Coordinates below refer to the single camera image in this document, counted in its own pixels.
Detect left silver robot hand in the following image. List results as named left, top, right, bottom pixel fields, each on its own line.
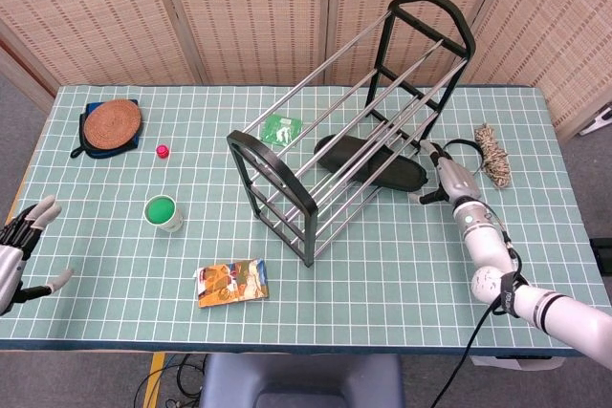
left=0, top=195, right=75, bottom=317

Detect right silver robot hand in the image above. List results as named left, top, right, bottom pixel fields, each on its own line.
left=408, top=139, right=482, bottom=206

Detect black sandal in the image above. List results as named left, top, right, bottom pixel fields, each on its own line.
left=313, top=134, right=427, bottom=192

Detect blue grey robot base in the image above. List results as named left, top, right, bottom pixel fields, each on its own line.
left=198, top=353, right=406, bottom=408

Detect black metal shoe rack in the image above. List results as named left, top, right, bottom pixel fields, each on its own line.
left=226, top=0, right=476, bottom=268

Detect green grid tablecloth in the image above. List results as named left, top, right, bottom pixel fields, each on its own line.
left=0, top=84, right=599, bottom=356

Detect blue pot holder mat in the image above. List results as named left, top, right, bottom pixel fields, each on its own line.
left=70, top=99, right=144, bottom=160

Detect white stand foot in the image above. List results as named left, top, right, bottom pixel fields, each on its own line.
left=578, top=104, right=612, bottom=137

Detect black device on floor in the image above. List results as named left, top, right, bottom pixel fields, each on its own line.
left=590, top=238, right=612, bottom=264

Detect round woven rattan coaster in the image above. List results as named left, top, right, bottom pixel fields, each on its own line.
left=83, top=98, right=143, bottom=150

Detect green foil packet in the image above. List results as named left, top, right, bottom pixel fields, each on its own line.
left=260, top=113, right=304, bottom=147

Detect orange snack box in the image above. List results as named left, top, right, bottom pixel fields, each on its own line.
left=193, top=257, right=270, bottom=310

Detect bamboo folding screen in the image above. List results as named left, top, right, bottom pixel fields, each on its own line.
left=0, top=0, right=612, bottom=141

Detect black elastic band ring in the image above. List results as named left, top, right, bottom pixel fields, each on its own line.
left=442, top=139, right=483, bottom=175

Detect beige braided rope bundle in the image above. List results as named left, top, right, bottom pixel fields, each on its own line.
left=473, top=123, right=512, bottom=190

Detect black floor cables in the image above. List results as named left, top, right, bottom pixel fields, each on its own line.
left=133, top=353, right=207, bottom=408

